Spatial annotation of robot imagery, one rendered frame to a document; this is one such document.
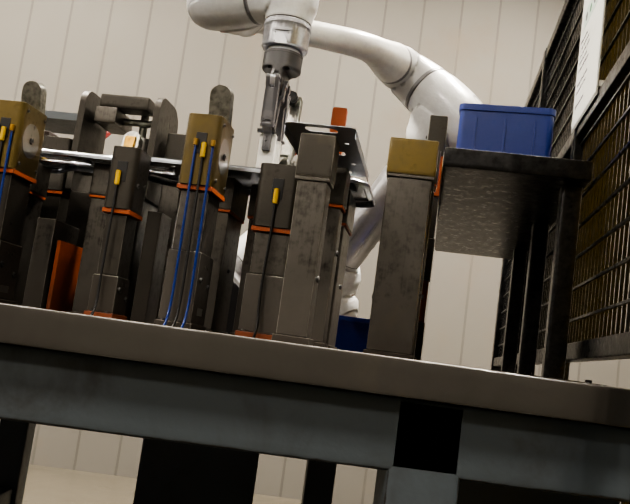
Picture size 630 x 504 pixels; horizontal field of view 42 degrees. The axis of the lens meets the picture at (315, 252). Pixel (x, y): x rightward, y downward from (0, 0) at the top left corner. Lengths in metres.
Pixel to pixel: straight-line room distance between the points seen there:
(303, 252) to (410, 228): 0.28
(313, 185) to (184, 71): 3.30
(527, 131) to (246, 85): 2.99
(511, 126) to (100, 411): 0.88
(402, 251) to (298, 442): 0.52
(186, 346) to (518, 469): 0.38
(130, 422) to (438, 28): 3.81
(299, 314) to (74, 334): 0.34
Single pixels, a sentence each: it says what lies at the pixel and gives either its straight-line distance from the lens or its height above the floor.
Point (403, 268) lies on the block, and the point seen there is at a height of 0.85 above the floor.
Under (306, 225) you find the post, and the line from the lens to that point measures 1.12.
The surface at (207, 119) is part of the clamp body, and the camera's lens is 1.34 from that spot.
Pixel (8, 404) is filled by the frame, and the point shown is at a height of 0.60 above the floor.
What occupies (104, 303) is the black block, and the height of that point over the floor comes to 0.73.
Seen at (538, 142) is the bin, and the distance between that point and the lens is 1.47.
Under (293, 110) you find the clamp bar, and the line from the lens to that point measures 1.75.
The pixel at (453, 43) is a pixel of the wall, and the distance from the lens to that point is 4.52.
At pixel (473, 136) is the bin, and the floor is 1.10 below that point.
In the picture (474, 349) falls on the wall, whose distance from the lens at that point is 4.25.
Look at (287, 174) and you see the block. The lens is 1.31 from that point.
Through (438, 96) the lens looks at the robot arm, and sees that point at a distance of 2.01.
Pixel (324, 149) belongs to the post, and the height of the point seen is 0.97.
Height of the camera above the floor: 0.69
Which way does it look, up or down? 7 degrees up
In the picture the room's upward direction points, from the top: 8 degrees clockwise
